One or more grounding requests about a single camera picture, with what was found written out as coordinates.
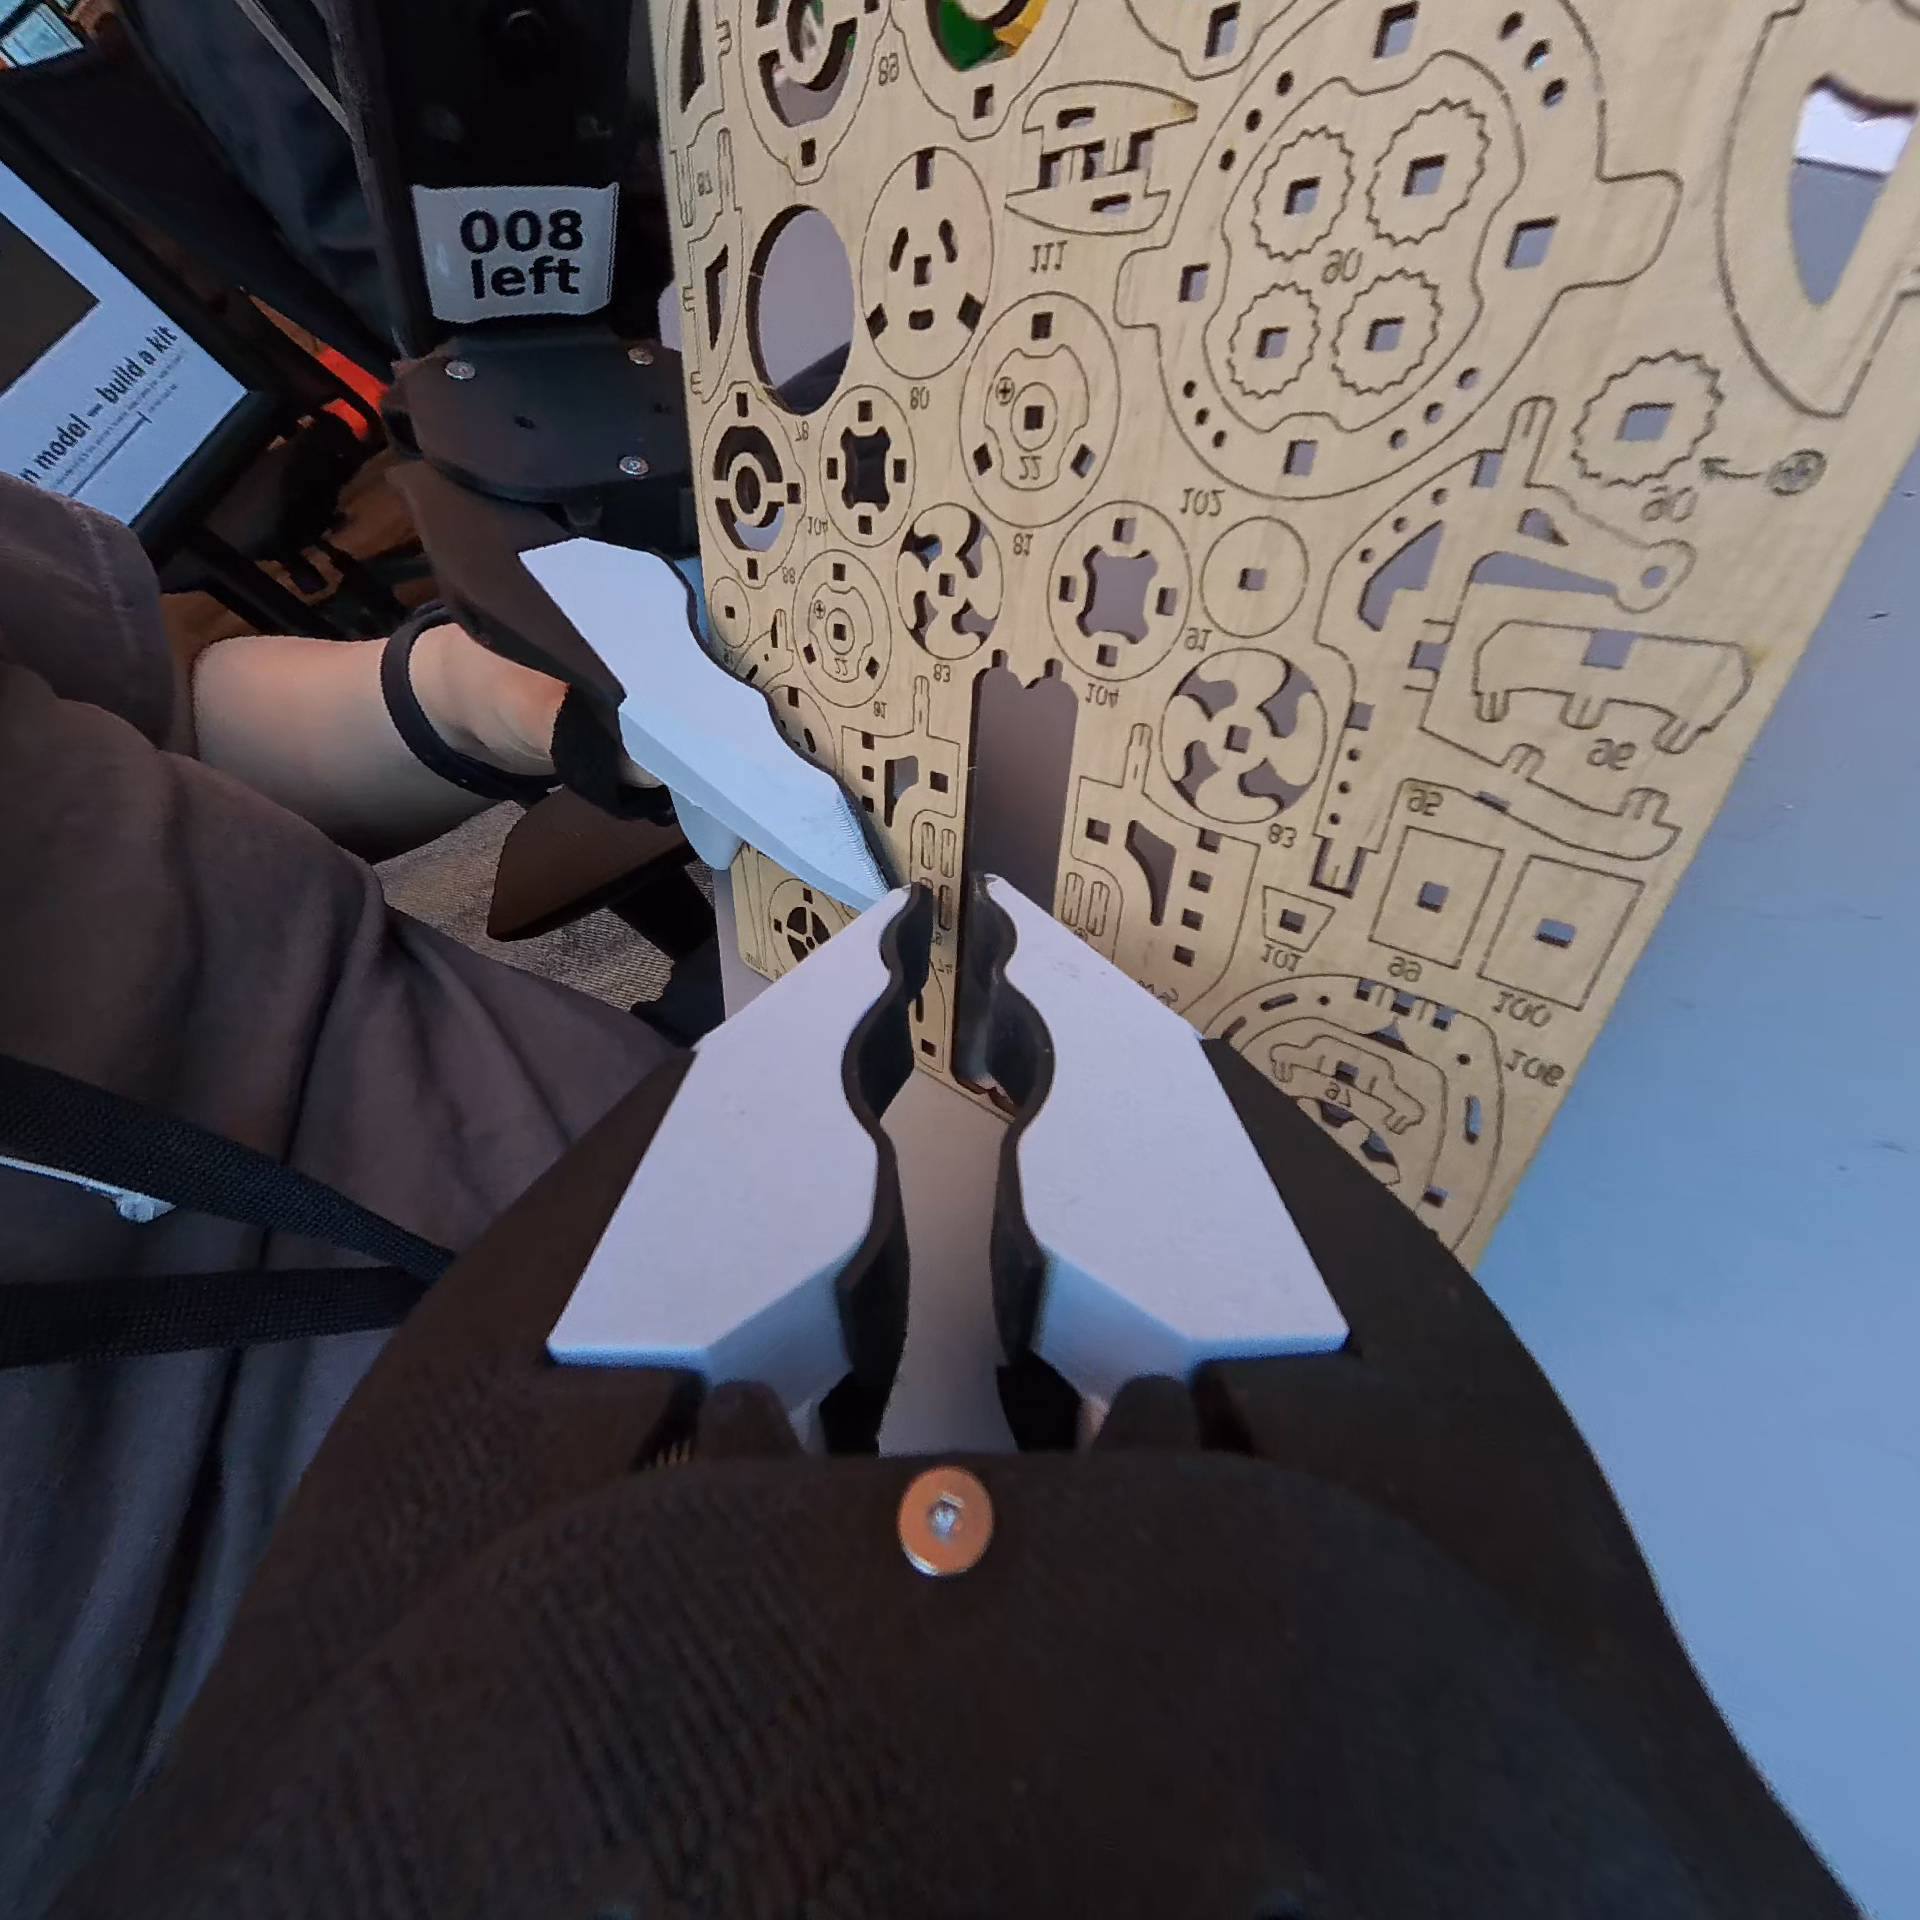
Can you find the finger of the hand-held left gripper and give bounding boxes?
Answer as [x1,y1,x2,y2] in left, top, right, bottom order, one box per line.
[513,539,902,913]

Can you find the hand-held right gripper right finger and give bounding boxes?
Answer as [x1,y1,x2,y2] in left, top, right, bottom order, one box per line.
[955,877,1354,1458]

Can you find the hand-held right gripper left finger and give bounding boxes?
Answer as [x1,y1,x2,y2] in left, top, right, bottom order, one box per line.
[548,882,943,1458]

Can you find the laser-cut wooden parts sheet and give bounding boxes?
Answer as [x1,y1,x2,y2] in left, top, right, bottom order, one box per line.
[649,0,1920,1266]

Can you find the person's left hand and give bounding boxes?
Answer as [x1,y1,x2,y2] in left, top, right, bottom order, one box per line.
[193,628,663,859]

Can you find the white printed sign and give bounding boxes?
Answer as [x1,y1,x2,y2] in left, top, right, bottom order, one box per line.
[0,154,250,529]

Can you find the black shoulder strap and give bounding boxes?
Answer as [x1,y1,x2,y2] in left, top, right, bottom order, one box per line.
[0,1050,459,1374]

